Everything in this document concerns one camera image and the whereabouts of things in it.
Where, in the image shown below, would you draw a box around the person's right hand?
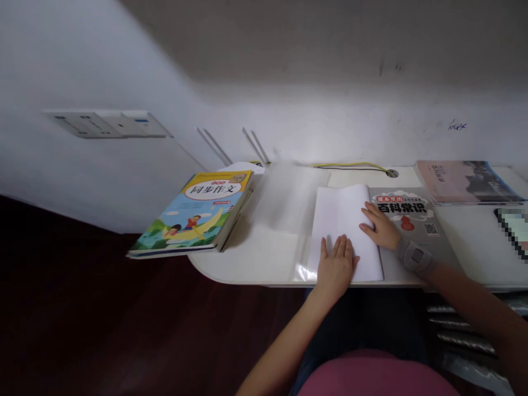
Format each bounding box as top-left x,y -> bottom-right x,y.
359,201 -> 403,251

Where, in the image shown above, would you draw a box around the person's left hand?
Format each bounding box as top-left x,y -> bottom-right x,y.
317,234 -> 361,286

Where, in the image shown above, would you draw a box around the grey book with white flap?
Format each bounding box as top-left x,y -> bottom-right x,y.
308,184 -> 465,284

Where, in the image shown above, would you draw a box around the person's legs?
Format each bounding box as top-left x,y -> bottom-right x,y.
290,286 -> 431,396

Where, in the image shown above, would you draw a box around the clear plastic book cover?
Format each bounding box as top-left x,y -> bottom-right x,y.
255,159 -> 385,284

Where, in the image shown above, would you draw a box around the pink and blue cover book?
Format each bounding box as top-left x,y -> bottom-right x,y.
414,159 -> 527,206

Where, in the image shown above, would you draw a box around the person's body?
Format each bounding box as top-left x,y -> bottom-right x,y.
296,348 -> 461,396

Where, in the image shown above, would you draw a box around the black smartphone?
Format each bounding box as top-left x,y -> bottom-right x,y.
493,207 -> 528,261

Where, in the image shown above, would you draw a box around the grey striped cloth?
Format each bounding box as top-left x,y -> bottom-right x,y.
426,288 -> 528,393

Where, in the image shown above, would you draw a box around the white router with antennas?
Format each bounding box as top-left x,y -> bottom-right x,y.
196,126 -> 270,175

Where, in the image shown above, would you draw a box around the colourful cartoon cover book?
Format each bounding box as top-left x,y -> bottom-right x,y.
128,170 -> 253,253

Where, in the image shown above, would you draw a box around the yellow and black cable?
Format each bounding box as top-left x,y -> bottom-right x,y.
246,159 -> 393,175

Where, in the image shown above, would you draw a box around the white wall socket panel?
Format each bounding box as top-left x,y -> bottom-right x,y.
41,108 -> 174,140

